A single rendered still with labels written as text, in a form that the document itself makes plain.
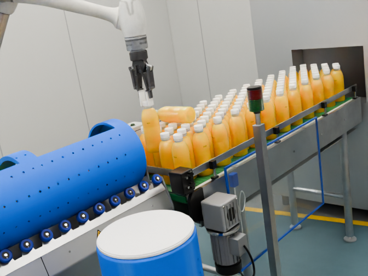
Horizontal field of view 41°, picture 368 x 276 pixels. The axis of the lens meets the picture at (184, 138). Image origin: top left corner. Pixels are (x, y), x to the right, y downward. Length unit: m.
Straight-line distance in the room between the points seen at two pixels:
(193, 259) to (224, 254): 0.69
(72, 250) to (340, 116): 1.86
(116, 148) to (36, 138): 3.46
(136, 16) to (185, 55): 4.91
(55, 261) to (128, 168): 0.42
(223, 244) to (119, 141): 0.60
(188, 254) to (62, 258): 0.56
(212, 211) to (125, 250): 0.71
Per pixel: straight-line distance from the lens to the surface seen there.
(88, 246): 1.81
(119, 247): 1.35
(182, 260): 1.33
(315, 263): 3.18
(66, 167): 1.70
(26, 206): 1.62
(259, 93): 2.02
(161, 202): 2.01
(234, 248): 2.02
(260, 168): 2.12
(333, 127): 2.97
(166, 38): 6.88
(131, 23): 2.01
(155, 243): 1.33
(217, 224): 1.98
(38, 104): 5.25
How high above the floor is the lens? 1.63
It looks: 15 degrees down
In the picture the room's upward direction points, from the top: 9 degrees counter-clockwise
